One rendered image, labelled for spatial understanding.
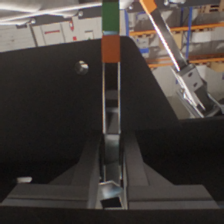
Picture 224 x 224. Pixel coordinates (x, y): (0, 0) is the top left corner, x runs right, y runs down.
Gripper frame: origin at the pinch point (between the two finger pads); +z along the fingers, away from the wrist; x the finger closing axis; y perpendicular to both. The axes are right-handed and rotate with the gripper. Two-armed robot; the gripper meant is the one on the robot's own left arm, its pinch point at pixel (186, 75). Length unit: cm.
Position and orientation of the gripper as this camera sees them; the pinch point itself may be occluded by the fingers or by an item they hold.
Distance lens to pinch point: 28.4
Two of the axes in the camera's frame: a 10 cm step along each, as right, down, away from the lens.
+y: -7.7, 5.4, 3.3
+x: -1.5, -6.6, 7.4
